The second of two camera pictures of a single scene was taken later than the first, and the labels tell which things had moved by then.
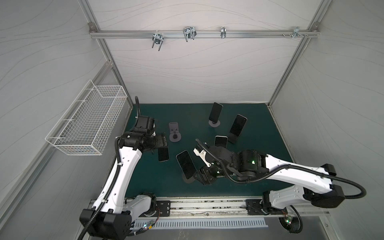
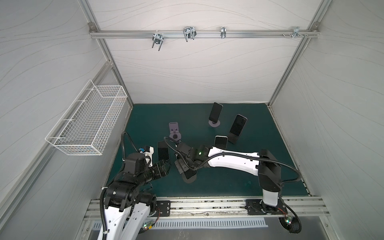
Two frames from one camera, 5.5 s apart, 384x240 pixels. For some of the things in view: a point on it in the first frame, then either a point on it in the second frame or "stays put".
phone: x=163 y=154 stays put
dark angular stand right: x=232 y=138 stays put
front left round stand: x=189 y=180 stays put
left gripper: x=161 y=141 → x=164 y=171
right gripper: x=205 y=173 → x=182 y=163
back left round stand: x=175 y=136 stays put
